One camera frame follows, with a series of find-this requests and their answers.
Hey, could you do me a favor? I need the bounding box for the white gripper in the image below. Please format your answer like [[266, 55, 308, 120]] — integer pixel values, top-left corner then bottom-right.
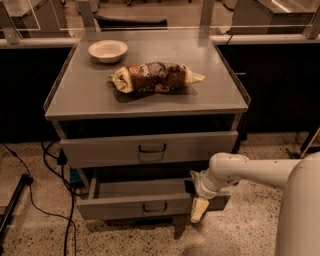
[[190, 170, 222, 223]]

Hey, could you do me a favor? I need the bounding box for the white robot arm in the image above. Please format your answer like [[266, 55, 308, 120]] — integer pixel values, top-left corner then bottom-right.
[[191, 152, 320, 256]]

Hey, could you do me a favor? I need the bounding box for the grey middle drawer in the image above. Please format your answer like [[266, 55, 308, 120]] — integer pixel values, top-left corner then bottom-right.
[[61, 131, 238, 168]]

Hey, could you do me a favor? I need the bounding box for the grey drawer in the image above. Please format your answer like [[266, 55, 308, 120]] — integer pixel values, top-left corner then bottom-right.
[[75, 176, 232, 221], [61, 131, 238, 168]]

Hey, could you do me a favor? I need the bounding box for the grey bottom drawer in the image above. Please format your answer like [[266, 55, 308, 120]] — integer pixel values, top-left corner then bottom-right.
[[75, 176, 232, 221]]

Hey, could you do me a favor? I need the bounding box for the grey drawer cabinet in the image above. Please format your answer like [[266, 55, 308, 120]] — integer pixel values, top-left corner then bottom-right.
[[43, 29, 252, 169]]

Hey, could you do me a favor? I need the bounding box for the brown snack bag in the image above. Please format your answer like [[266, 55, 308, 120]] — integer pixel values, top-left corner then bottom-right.
[[110, 62, 205, 94]]

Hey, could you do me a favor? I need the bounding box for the black stand leg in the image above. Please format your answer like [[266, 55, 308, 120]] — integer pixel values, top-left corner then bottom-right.
[[0, 174, 33, 241]]

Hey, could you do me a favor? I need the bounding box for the white bowl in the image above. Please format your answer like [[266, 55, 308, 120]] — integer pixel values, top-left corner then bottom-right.
[[88, 40, 128, 63]]

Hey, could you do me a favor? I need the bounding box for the clear acrylic barrier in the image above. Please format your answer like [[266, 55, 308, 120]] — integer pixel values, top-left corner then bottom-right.
[[0, 0, 319, 43]]

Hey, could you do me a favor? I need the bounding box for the black floor cable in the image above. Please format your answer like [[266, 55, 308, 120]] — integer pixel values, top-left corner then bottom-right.
[[2, 139, 79, 256]]

